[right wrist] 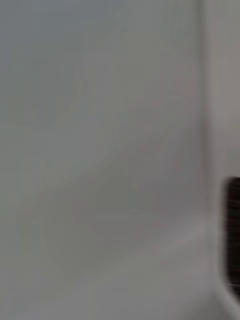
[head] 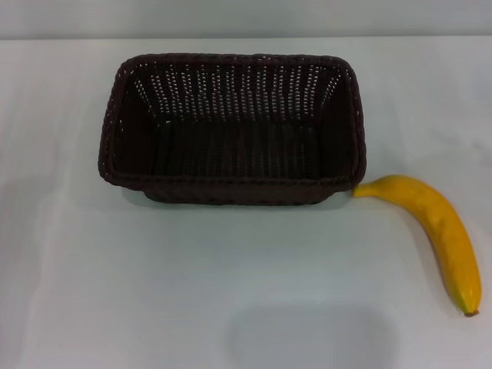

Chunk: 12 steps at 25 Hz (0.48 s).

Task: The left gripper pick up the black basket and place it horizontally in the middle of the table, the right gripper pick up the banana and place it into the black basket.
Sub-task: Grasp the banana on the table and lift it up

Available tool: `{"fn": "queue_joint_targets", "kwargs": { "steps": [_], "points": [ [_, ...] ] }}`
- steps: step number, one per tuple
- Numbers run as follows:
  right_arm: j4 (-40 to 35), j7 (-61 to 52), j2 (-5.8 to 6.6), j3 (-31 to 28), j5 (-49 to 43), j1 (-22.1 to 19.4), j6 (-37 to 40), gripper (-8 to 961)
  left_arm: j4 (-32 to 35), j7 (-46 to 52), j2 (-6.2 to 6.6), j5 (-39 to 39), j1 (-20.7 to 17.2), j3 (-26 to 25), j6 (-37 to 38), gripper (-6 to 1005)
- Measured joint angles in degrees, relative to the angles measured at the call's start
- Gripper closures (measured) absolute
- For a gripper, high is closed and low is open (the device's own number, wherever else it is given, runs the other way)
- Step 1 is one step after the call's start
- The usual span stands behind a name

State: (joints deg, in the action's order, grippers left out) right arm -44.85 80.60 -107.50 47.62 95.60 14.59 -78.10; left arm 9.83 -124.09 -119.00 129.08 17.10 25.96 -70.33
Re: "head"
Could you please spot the dark brown woven basket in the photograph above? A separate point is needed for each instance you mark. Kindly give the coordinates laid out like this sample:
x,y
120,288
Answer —
x,y
234,153

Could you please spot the yellow banana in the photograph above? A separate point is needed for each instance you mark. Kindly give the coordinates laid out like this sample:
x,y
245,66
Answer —
x,y
446,227

